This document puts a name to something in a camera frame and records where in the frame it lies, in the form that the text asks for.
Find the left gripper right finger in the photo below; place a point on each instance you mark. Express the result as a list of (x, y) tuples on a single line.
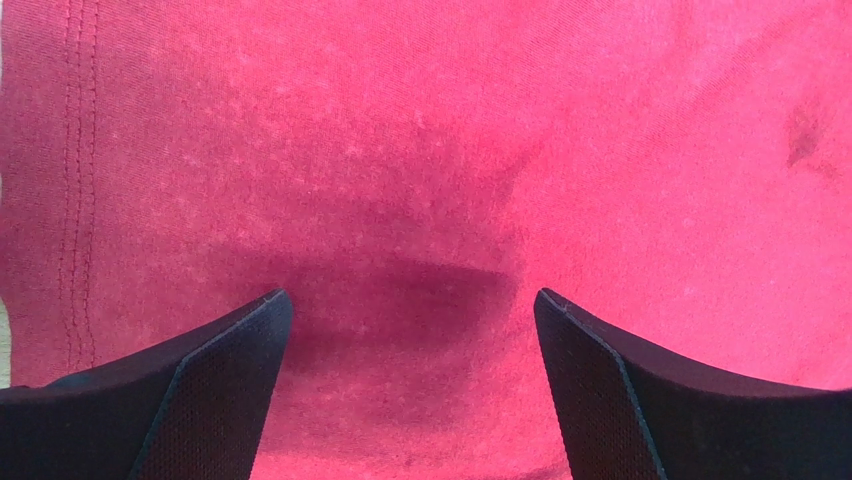
[(630, 409)]

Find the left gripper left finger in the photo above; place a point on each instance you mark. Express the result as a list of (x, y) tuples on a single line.
[(192, 407)]

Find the dark red t shirt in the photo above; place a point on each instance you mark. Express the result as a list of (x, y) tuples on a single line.
[(412, 173)]

